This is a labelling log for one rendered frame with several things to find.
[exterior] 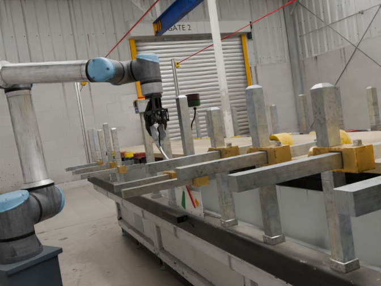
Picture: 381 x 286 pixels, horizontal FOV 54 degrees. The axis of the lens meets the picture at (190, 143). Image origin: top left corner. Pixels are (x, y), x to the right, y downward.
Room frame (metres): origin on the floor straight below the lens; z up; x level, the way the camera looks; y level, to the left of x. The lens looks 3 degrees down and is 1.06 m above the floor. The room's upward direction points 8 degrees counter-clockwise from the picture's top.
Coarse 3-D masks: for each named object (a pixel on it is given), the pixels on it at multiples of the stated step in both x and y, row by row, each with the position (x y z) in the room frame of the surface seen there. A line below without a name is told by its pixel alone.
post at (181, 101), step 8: (184, 96) 1.47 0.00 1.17; (176, 104) 1.49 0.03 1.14; (184, 104) 1.47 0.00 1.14; (184, 112) 1.47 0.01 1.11; (184, 120) 1.47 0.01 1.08; (184, 128) 1.46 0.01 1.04; (184, 136) 1.46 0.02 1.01; (192, 136) 1.48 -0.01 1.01; (184, 144) 1.47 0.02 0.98; (192, 144) 1.47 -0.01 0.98; (184, 152) 1.48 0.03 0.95; (192, 152) 1.47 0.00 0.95; (200, 192) 1.48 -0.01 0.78
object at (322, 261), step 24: (120, 192) 2.53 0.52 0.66; (192, 216) 1.45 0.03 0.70; (216, 240) 1.27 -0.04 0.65; (240, 240) 1.12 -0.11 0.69; (264, 240) 1.03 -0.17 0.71; (288, 240) 1.02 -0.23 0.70; (264, 264) 1.02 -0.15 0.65; (288, 264) 0.92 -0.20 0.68; (312, 264) 0.84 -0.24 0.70; (336, 264) 0.79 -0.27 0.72
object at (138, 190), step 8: (208, 176) 1.45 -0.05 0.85; (152, 184) 1.36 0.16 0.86; (160, 184) 1.37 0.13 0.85; (168, 184) 1.38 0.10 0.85; (176, 184) 1.40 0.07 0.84; (184, 184) 1.41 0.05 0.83; (128, 192) 1.32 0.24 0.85; (136, 192) 1.33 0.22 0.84; (144, 192) 1.34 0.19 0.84; (152, 192) 1.36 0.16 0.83
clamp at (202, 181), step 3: (201, 177) 1.40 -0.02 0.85; (204, 177) 1.41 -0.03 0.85; (207, 177) 1.41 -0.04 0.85; (195, 180) 1.40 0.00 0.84; (198, 180) 1.40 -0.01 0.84; (201, 180) 1.40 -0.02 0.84; (204, 180) 1.41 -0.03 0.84; (207, 180) 1.41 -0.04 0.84; (195, 183) 1.41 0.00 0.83; (198, 183) 1.40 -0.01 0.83; (201, 183) 1.40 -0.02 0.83; (204, 183) 1.40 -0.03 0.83; (207, 183) 1.41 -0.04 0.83; (195, 186) 1.41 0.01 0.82; (198, 186) 1.40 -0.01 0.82
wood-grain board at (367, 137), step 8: (296, 136) 2.12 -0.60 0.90; (304, 136) 2.03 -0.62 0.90; (312, 136) 1.96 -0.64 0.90; (352, 136) 1.65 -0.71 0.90; (360, 136) 1.60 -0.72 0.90; (368, 136) 1.55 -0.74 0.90; (376, 136) 1.50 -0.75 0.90; (176, 144) 3.17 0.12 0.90; (200, 144) 2.68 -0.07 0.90; (208, 144) 2.55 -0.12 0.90; (232, 144) 2.22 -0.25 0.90; (240, 144) 2.13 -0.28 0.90; (248, 144) 2.05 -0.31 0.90; (136, 152) 2.86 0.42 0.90; (176, 152) 2.24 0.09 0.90; (200, 152) 1.98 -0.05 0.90; (376, 160) 0.94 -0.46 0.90; (376, 168) 0.91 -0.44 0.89
